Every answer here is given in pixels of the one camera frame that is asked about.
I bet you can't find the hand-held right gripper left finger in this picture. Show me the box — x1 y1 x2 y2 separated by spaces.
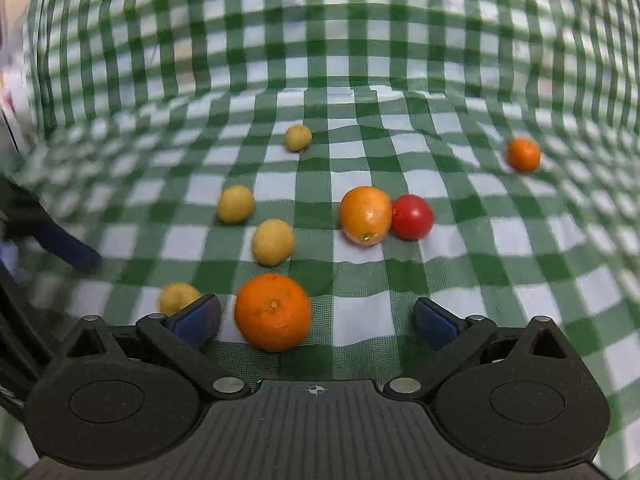
60 294 251 402

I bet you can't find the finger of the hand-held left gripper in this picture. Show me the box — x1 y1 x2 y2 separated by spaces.
34 209 104 277

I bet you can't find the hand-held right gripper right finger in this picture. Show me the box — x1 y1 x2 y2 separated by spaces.
382 297 576 403

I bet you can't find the small yellow fruit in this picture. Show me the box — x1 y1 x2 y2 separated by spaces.
251 218 296 267
284 125 313 153
159 282 202 317
216 185 257 224

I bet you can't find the orange mandarin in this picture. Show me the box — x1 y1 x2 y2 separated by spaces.
506 137 542 172
234 273 313 353

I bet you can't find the red tomato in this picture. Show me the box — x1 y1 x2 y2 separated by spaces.
390 194 435 240

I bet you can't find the shiny orange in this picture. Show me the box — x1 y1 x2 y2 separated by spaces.
339 186 394 247

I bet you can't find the green checked cloth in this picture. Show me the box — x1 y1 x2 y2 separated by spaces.
0 0 640 480

